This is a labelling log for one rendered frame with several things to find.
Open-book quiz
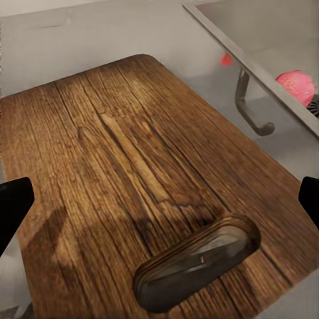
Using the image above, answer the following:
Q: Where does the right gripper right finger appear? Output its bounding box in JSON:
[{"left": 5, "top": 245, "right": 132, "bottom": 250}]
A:
[{"left": 298, "top": 177, "right": 319, "bottom": 229}]

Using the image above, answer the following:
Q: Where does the cutting board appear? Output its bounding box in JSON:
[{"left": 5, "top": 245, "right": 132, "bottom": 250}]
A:
[{"left": 0, "top": 54, "right": 319, "bottom": 319}]

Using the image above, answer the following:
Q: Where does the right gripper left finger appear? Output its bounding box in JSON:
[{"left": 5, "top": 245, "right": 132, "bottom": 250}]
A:
[{"left": 0, "top": 177, "right": 35, "bottom": 256}]

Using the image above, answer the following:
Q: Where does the vidalia onion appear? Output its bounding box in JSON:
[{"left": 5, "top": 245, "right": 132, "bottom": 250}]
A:
[{"left": 276, "top": 70, "right": 315, "bottom": 108}]

